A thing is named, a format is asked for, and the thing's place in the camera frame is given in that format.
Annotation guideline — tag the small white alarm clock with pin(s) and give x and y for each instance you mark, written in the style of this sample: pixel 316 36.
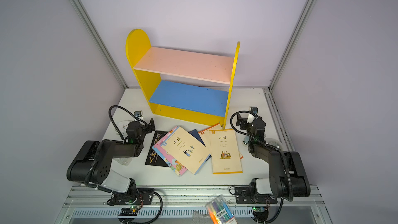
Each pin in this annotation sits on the small white alarm clock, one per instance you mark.
pixel 123 124

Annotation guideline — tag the beige book blue spine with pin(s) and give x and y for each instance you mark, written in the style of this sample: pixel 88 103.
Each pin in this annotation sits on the beige book blue spine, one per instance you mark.
pixel 186 149

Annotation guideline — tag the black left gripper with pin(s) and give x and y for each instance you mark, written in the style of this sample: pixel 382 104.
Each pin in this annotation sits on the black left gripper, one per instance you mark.
pixel 149 126

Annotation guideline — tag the pink cartoon cover book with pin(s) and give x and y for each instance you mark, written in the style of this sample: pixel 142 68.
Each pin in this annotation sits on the pink cartoon cover book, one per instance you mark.
pixel 171 161

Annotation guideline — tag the yellow pink blue bookshelf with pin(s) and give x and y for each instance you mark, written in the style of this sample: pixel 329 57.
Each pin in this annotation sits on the yellow pink blue bookshelf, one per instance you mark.
pixel 184 85

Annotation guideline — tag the black book gold lettering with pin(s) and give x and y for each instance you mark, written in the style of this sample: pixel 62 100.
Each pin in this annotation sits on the black book gold lettering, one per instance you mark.
pixel 153 159

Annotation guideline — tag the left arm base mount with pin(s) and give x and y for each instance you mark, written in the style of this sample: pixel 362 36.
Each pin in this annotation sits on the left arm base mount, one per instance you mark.
pixel 134 200

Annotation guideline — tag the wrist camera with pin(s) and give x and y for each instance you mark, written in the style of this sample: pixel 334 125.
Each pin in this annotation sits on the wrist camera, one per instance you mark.
pixel 138 114
pixel 254 110

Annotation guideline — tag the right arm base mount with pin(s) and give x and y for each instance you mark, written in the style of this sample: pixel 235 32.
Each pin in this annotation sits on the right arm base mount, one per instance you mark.
pixel 247 195

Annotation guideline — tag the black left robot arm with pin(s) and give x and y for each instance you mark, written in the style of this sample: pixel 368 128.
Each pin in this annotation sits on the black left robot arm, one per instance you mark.
pixel 92 164

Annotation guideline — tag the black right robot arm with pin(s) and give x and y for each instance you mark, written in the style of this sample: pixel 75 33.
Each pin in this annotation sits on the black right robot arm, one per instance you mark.
pixel 287 176

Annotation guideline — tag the beige book orange border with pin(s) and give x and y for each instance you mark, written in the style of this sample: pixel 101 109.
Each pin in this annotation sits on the beige book orange border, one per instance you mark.
pixel 204 134

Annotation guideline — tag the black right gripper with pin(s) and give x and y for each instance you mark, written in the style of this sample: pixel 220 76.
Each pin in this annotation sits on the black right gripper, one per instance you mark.
pixel 241 121

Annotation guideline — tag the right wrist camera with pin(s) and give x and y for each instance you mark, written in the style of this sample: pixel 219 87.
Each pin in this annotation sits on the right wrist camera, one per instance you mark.
pixel 254 110

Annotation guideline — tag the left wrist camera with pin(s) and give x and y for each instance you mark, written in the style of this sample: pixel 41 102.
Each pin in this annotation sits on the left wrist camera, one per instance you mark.
pixel 138 114

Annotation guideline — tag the pack of coloured markers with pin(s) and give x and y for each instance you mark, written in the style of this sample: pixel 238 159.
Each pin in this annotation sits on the pack of coloured markers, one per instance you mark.
pixel 219 211

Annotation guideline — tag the beige book yellow border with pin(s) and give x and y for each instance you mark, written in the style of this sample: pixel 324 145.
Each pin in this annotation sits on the beige book yellow border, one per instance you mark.
pixel 225 155

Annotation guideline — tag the clear plastic small box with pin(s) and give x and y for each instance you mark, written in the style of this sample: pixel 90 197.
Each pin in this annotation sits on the clear plastic small box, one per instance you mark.
pixel 124 161

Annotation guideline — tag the dark blue book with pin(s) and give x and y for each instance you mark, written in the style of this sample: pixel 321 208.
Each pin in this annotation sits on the dark blue book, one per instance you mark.
pixel 196 135

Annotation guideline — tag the clear tape roll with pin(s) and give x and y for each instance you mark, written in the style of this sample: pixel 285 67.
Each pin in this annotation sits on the clear tape roll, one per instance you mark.
pixel 273 144

